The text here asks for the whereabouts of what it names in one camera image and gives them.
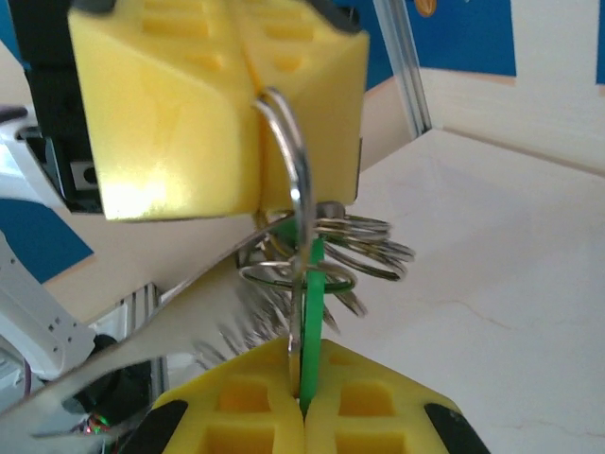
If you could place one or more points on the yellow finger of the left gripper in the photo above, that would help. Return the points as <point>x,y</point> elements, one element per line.
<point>165,142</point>
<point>326,94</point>

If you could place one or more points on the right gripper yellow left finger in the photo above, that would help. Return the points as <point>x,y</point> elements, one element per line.
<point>227,416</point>

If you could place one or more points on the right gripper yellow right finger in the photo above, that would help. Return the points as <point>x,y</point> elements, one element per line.
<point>378,416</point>

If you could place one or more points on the green plastic key tag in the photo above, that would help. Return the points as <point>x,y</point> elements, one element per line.
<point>313,321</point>

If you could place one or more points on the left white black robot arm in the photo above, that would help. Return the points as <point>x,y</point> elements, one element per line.
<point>28,307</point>

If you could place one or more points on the black controller board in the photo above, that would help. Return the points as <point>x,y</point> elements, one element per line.
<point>94,423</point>

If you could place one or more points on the blue panel with feather leaf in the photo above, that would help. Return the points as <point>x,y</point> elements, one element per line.
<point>38,241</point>

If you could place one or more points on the blue panel with lily outline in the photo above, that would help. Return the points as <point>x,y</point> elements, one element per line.
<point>472,38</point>

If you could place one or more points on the blue panel with peach circle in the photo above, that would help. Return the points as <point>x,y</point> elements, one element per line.
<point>601,42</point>

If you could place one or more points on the blue floral wall panel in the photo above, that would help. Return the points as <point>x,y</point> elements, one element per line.
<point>378,66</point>

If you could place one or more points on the aluminium frame upright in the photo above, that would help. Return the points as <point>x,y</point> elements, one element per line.
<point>406,71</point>

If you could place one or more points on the wide aluminium base rail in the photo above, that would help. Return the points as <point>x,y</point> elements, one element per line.
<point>142,302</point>

